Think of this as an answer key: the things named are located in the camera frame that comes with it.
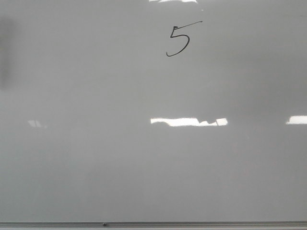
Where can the white whiteboard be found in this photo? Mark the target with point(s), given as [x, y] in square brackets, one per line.
[153, 114]

